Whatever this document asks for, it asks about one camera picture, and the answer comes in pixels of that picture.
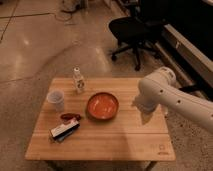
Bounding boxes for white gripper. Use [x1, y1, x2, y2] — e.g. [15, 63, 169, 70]
[135, 94, 157, 112]

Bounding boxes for orange ceramic bowl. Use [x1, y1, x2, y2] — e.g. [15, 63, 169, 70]
[86, 92, 119, 120]

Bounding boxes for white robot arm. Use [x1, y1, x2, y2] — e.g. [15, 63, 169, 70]
[134, 67, 213, 134]

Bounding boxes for black office chair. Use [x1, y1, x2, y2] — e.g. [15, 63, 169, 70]
[108, 0, 169, 71]

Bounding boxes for clear plastic bottle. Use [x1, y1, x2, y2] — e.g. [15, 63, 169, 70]
[73, 67, 85, 93]

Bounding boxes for red sunglasses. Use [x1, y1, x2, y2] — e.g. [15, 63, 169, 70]
[60, 113, 81, 121]

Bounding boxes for wooden table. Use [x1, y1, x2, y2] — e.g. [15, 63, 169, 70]
[25, 78, 175, 162]

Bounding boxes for clear plastic cup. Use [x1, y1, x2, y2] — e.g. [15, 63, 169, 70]
[47, 90, 64, 112]

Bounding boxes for white and blue box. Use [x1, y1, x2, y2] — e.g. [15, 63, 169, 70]
[50, 120, 80, 141]

